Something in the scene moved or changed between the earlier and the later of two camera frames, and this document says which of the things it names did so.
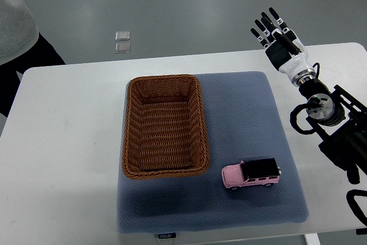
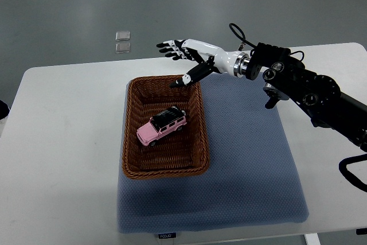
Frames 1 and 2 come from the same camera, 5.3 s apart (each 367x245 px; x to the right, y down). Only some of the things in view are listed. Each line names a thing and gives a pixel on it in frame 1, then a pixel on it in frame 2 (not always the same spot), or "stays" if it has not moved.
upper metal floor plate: (123, 35) stays
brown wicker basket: (164, 133) stays
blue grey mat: (246, 124) stays
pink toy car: (265, 171) to (166, 122)
